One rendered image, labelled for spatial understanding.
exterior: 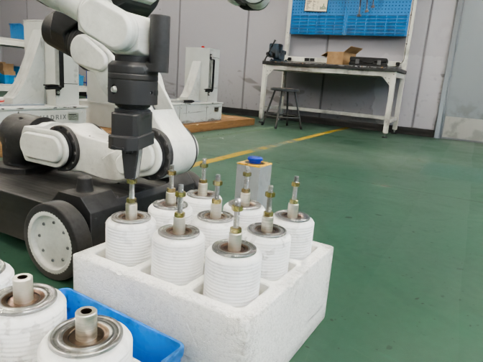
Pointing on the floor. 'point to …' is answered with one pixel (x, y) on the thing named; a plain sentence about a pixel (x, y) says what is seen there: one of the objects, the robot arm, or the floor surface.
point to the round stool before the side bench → (286, 106)
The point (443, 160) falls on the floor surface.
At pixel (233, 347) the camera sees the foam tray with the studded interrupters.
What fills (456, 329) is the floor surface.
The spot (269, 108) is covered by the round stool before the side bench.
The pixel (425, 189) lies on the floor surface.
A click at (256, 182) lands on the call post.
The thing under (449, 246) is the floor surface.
